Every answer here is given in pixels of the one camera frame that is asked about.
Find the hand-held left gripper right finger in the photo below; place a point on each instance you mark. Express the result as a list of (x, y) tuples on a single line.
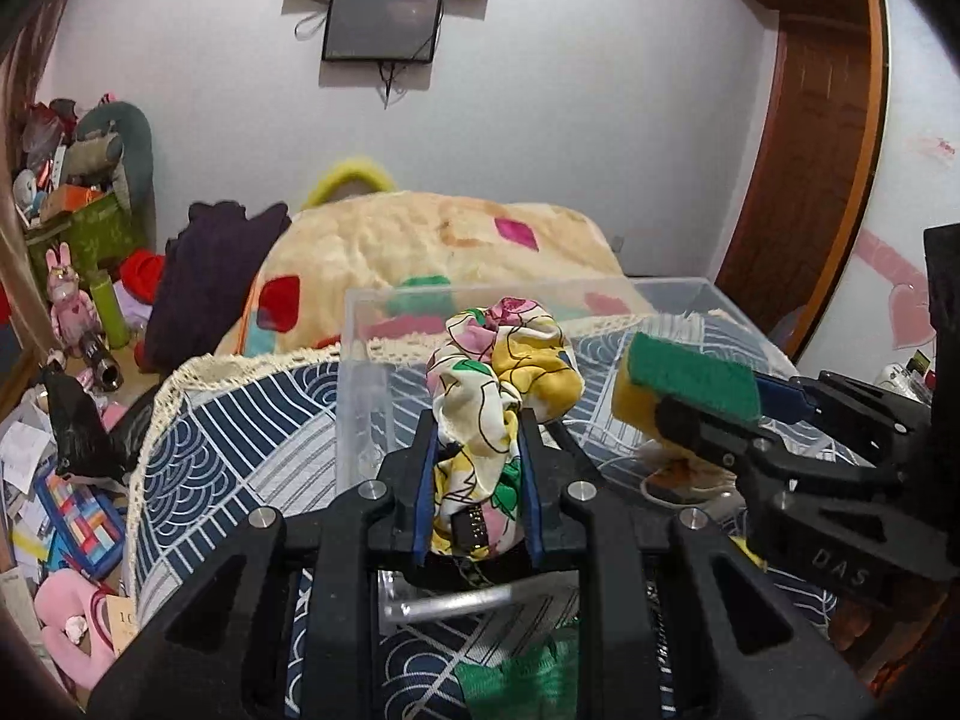
[(534, 499)]

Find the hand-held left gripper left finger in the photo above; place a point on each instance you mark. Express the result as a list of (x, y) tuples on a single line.
[(422, 499)]

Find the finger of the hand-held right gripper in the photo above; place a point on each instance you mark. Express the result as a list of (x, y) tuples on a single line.
[(781, 396), (712, 439)]

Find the yellow green sponge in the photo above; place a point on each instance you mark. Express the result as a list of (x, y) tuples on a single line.
[(686, 379)]

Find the clear plastic box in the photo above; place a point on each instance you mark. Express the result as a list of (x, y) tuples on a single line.
[(375, 405)]

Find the floral fabric scrunchie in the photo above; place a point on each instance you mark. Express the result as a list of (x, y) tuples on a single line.
[(491, 382)]

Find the small brown white object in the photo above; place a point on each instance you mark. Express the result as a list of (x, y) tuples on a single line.
[(686, 476)]

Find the green cloth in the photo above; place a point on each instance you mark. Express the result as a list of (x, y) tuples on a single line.
[(517, 682)]

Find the blue patterned lace-edged cloth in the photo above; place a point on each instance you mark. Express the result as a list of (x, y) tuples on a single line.
[(247, 435)]

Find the brown wooden door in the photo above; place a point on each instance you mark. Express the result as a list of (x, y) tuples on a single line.
[(810, 165)]

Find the yellow blanket with coloured patches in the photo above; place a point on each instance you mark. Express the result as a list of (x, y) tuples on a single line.
[(390, 240)]

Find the dark purple cloth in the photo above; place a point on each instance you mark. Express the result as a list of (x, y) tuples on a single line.
[(202, 277)]

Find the yellow fuzzy plush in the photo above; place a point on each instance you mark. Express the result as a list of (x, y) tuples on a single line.
[(349, 171)]

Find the colourful checked pouch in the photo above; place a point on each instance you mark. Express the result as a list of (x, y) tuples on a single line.
[(79, 525)]

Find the black bag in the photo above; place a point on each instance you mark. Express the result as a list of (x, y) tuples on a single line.
[(79, 427)]

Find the red cloth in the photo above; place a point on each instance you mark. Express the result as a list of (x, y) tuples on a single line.
[(142, 277)]

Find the green bottle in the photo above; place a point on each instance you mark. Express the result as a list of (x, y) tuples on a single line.
[(110, 311)]

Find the pink plush toy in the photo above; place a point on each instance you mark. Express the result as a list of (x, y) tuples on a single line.
[(64, 615)]

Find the pile of papers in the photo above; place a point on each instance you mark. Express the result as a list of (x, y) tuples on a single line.
[(22, 480)]

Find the pink bunny doll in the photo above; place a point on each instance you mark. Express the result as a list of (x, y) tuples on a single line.
[(69, 300)]

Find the green storage box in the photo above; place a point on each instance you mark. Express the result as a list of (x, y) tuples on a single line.
[(82, 236)]

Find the grey plush pillow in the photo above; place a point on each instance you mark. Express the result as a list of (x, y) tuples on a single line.
[(120, 142)]

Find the wall-mounted dark screen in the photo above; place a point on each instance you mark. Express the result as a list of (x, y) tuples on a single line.
[(382, 24)]

